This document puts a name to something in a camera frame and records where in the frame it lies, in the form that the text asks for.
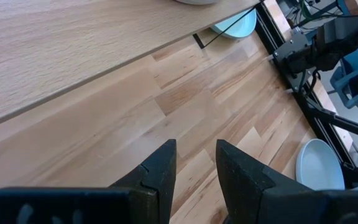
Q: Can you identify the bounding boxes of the black table frame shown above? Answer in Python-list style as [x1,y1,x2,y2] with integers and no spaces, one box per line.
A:
[255,1,358,187]

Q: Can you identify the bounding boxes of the mint green plate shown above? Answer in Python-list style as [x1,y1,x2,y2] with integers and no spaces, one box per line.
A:
[210,8,258,40]

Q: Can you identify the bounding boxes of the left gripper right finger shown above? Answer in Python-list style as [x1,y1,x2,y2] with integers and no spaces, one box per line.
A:
[216,139,358,224]

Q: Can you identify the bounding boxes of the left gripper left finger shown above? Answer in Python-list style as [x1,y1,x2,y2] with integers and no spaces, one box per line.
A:
[0,139,177,224]

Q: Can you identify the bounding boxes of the white plate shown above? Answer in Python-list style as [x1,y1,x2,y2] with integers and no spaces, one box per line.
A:
[295,138,346,191]

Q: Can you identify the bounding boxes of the blue chair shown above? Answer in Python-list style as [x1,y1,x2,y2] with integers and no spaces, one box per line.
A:
[329,43,358,116]

